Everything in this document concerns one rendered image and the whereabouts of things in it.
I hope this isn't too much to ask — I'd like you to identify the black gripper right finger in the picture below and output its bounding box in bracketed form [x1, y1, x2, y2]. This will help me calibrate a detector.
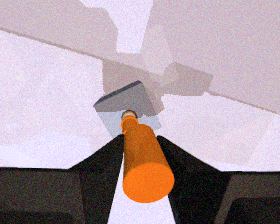
[156, 135, 280, 224]

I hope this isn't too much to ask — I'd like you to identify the grey square block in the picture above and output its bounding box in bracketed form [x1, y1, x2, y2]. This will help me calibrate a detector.
[93, 80, 161, 139]

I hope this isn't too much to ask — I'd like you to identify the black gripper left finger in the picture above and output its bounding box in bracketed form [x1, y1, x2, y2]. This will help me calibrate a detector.
[0, 134, 125, 224]

